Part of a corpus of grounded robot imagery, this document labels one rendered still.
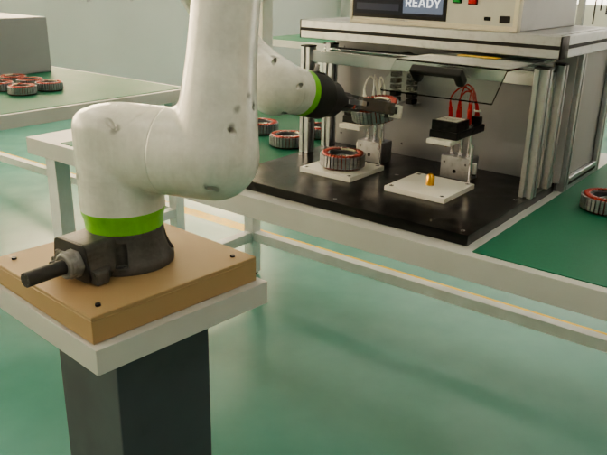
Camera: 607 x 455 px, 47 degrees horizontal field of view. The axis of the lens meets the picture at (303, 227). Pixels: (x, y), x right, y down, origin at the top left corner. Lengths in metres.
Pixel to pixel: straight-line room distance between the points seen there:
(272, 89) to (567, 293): 0.63
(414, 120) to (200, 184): 1.01
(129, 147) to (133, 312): 0.23
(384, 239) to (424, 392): 0.97
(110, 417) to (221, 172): 0.45
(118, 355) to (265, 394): 1.25
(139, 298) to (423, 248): 0.58
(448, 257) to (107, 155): 0.65
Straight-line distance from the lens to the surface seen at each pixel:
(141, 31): 7.04
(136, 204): 1.06
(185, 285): 1.05
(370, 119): 1.57
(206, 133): 0.95
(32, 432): 2.17
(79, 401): 1.26
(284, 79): 1.30
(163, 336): 1.03
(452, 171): 1.71
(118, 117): 1.03
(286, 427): 2.08
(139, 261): 1.08
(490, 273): 1.29
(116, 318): 0.99
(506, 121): 1.77
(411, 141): 1.90
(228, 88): 0.96
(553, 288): 1.26
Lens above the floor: 1.22
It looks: 20 degrees down
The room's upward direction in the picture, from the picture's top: 1 degrees clockwise
